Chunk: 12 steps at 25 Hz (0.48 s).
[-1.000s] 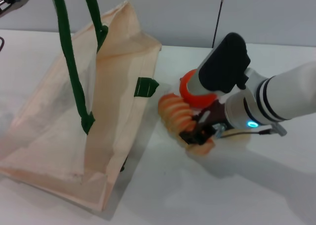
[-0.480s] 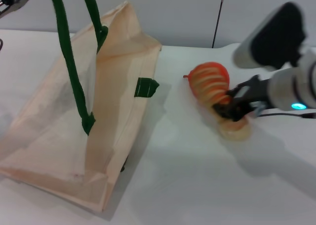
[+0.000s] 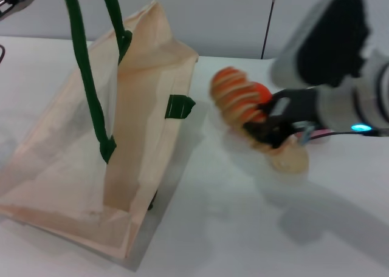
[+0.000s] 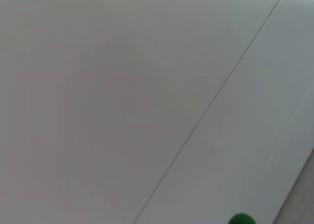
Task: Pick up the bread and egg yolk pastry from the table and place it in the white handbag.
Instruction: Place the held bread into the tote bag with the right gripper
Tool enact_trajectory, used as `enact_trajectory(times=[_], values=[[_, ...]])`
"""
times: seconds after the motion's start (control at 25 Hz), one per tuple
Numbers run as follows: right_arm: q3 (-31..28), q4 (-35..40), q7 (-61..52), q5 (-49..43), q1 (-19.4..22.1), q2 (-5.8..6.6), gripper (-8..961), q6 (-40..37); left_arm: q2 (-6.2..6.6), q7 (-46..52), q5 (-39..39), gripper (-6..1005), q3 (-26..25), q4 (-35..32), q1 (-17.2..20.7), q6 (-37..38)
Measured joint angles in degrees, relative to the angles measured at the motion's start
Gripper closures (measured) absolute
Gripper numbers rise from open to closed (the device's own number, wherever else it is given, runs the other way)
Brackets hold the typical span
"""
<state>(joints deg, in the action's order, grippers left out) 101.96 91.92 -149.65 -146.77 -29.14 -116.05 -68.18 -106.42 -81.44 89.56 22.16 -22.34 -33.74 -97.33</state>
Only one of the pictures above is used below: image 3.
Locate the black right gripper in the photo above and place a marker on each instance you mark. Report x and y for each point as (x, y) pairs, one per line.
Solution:
(296, 107)

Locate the orange striped bread loaf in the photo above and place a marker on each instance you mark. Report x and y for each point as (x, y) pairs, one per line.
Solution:
(234, 97)

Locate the beige egg yolk pastry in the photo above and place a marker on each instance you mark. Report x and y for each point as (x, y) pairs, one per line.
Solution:
(290, 160)

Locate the orange round fruit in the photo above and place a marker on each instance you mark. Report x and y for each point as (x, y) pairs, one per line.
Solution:
(262, 93)

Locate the pink peach bun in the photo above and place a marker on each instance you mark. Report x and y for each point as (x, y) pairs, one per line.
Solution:
(319, 136)

